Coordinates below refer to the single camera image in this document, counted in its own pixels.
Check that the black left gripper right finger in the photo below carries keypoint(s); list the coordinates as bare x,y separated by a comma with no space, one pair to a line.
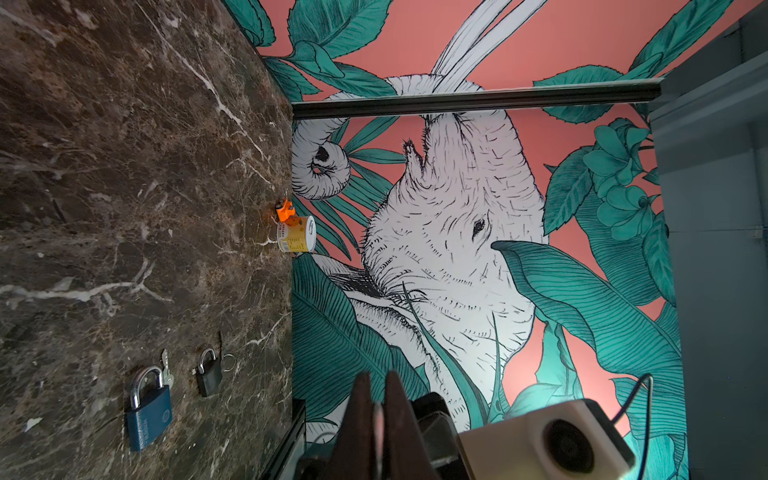
405,455

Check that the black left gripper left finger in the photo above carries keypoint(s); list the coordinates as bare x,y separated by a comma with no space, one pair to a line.
353,454

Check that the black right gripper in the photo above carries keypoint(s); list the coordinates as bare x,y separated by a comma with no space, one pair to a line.
438,433

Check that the silver key with ring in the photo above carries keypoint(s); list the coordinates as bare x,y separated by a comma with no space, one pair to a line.
228,359

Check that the black padlock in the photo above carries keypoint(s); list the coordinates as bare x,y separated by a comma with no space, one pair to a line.
209,373

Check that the blue padlock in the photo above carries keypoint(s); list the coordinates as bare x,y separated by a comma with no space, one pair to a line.
150,409

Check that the orange small object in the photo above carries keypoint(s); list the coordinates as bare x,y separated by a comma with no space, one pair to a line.
285,210

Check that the black corner frame post right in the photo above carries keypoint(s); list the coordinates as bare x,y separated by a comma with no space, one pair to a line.
558,96

